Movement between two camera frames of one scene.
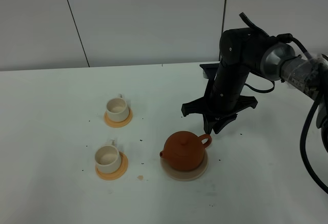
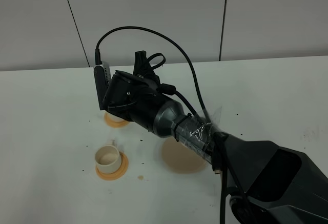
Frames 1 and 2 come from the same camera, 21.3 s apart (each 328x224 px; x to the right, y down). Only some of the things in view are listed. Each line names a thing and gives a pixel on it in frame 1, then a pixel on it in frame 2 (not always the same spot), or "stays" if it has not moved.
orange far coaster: x=119 y=124 stays
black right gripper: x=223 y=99 -> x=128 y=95
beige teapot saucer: x=185 y=175 -> x=181 y=158
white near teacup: x=107 y=158 stays
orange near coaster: x=118 y=173 stays
